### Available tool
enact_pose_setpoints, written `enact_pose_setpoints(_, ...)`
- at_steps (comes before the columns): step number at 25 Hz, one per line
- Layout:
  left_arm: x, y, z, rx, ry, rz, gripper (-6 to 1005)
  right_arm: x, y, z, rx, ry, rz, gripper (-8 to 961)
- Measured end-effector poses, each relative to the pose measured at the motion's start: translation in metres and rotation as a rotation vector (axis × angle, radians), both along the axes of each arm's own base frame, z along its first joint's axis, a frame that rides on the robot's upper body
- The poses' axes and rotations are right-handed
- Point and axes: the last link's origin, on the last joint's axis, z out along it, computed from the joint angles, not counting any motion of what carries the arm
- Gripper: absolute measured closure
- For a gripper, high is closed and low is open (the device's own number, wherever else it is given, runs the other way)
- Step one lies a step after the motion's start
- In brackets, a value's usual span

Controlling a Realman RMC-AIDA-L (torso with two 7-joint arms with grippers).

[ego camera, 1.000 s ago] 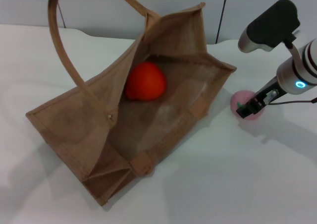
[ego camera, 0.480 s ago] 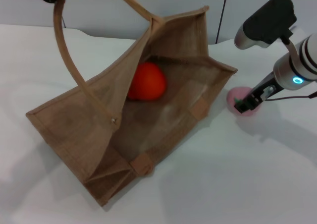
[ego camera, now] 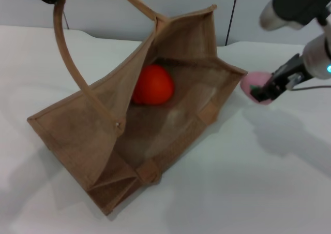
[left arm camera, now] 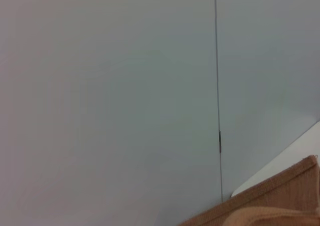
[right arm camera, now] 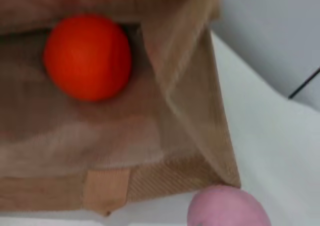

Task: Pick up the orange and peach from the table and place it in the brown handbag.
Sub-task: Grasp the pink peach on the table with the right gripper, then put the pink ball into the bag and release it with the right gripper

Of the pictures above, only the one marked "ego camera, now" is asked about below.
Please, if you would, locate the orange toy fruit with stem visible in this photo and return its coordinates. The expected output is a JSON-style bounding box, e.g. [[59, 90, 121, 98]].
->
[[131, 64, 175, 106]]

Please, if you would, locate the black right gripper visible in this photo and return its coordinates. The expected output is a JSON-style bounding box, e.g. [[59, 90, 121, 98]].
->
[[249, 53, 311, 103]]

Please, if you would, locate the brown woven handbag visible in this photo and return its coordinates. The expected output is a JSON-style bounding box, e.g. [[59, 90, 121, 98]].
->
[[26, 0, 248, 216]]

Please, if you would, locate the pink toy peach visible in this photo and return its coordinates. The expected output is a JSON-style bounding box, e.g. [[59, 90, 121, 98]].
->
[[240, 71, 276, 106]]

